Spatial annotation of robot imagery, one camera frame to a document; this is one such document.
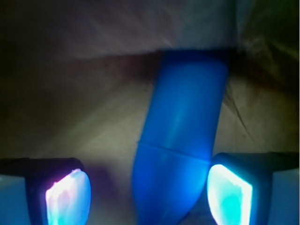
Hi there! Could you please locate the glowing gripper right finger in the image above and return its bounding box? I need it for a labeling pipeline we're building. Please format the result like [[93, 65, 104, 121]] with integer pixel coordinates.
[[207, 152, 300, 225]]

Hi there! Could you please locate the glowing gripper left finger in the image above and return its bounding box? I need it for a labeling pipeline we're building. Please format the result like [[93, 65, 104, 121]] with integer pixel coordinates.
[[0, 158, 91, 225]]

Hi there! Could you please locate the brown paper bag bin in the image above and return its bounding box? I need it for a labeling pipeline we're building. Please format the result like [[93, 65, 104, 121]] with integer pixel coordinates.
[[0, 0, 300, 225]]

